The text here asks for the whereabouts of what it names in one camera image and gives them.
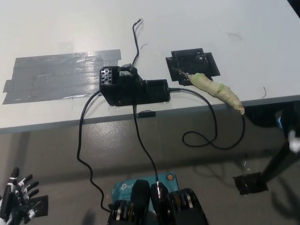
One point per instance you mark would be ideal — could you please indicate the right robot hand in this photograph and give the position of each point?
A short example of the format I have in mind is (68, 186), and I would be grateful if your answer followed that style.
(294, 141)

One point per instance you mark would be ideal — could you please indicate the grey duct tape patch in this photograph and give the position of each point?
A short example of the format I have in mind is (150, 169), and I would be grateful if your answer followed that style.
(58, 75)

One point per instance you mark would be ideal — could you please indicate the black floor tape under leg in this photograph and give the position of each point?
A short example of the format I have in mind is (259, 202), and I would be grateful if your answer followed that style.
(248, 185)

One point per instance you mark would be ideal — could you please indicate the teal tp-link box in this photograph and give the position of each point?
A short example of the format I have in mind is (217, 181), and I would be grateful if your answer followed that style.
(124, 187)

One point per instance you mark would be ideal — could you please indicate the black tape patch on table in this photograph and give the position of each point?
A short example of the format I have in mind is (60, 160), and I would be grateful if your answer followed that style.
(187, 59)

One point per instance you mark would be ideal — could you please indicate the small black tape strip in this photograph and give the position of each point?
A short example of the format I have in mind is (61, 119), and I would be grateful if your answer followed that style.
(147, 114)

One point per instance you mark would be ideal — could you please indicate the black robot torso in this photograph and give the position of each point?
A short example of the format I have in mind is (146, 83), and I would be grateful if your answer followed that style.
(140, 199)

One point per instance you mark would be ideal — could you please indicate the black soldering iron base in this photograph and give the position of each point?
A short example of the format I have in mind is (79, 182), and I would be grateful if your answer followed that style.
(131, 91)

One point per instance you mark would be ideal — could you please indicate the black floor tape square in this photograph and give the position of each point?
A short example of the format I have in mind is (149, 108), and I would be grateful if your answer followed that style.
(41, 206)

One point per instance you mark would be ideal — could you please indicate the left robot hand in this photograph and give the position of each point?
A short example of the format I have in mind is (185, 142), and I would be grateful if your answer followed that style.
(16, 199)

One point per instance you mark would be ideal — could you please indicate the dark under-table frame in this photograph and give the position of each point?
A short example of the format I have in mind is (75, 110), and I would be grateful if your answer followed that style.
(262, 114)

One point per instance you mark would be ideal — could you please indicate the tape-wrapped soldering iron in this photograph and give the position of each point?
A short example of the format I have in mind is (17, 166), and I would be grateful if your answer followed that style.
(211, 85)

